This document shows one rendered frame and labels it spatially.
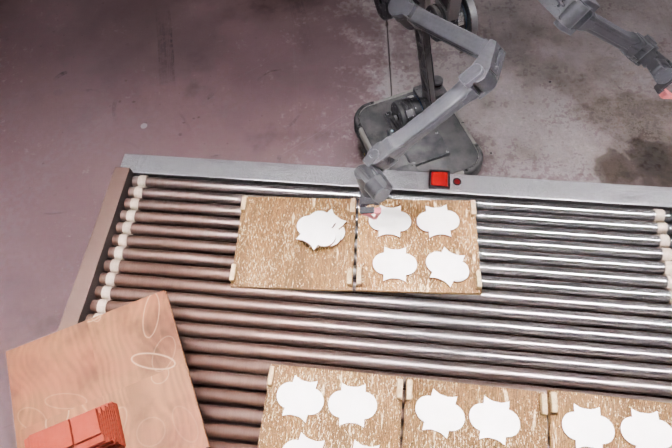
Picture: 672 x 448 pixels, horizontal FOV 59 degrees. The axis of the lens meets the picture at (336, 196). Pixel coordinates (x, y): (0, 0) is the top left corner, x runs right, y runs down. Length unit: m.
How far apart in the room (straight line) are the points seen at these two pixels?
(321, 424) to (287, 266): 0.52
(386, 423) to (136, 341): 0.79
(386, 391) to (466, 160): 1.54
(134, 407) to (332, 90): 2.35
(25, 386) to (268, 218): 0.90
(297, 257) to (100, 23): 2.83
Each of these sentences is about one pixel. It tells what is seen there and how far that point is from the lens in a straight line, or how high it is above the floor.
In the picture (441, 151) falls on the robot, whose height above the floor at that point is 0.26.
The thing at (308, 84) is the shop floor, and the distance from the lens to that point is 3.72.
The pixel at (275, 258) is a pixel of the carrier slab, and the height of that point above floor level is 0.94.
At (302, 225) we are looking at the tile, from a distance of 2.05.
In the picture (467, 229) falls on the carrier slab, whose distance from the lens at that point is 2.11.
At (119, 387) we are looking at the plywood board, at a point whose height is 1.04.
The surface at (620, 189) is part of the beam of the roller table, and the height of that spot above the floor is 0.91.
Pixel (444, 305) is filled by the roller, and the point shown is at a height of 0.92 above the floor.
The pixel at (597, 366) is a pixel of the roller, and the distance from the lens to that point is 2.05.
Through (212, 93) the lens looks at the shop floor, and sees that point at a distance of 3.79.
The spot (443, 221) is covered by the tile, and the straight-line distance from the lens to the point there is 2.10.
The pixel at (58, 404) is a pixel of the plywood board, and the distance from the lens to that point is 1.99.
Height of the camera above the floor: 2.78
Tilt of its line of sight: 59 degrees down
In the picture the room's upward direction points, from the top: 6 degrees counter-clockwise
